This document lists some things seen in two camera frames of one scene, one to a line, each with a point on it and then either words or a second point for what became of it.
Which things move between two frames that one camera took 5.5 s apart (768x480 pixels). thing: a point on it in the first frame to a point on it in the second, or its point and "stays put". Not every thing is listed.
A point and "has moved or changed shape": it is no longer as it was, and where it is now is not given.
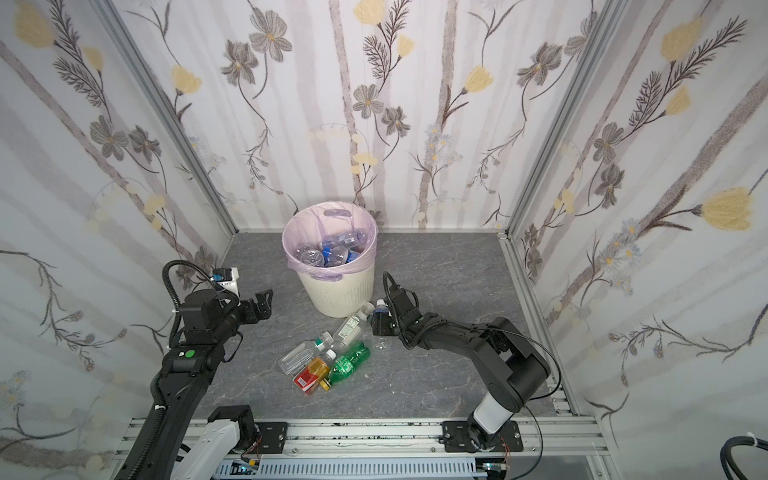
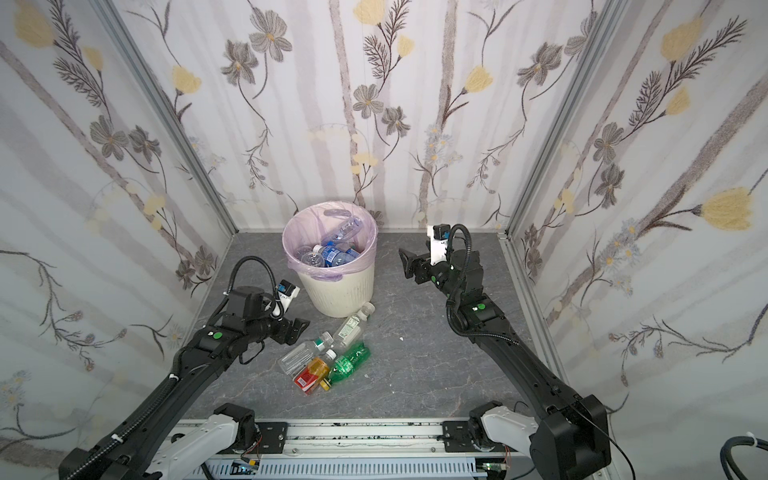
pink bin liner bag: [310, 223] stays put
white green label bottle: [351, 328] stays put
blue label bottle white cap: [382, 343] to [333, 256]
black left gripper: [257, 306] to [287, 330]
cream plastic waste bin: [331, 249] stays put
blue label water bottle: [312, 257] stays put
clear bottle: [346, 239] has moved or changed shape
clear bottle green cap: [300, 356] stays put
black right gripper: [399, 309] to [420, 269]
